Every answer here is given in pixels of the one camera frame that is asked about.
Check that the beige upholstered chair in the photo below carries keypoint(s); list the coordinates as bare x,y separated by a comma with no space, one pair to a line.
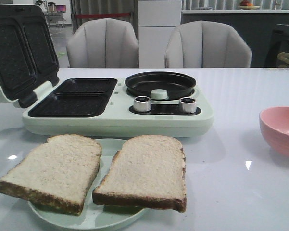
206,44
103,43

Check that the mint green sandwich maker lid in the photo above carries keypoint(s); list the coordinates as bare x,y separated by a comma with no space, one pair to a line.
27,54

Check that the right silver control knob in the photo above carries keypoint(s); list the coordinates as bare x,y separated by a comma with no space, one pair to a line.
187,105

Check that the pink bowl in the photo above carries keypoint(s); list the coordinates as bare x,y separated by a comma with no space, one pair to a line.
274,126

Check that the mint green pan handle knob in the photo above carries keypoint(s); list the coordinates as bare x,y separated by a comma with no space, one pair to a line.
159,94

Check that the red barrier tape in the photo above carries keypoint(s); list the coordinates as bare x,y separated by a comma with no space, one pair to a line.
92,16

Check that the right beige upholstered chair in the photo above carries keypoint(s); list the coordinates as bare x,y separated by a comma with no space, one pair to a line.
206,44

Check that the left beige upholstered chair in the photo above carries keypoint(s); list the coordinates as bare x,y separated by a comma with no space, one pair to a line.
103,43

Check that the grey counter with white top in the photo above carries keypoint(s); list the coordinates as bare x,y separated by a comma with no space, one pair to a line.
255,27

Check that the silver control knob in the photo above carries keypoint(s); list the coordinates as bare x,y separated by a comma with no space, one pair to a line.
142,104
187,105

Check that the round black frying pan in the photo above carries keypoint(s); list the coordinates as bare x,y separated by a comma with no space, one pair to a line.
177,85

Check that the white cabinet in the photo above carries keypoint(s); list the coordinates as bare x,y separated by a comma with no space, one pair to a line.
156,21

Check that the mint green round plate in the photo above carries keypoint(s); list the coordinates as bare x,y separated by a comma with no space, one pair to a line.
94,217

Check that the background workbench with monitor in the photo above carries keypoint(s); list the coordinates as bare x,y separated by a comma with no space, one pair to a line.
53,12

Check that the left silver control knob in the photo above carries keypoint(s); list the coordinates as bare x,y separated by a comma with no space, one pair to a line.
142,104

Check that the fruit plate on counter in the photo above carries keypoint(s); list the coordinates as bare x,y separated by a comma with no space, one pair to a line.
247,5

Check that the slice of bread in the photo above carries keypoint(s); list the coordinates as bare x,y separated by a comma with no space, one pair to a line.
149,172
57,174

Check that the mint green breakfast maker base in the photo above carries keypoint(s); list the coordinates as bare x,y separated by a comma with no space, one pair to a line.
103,107

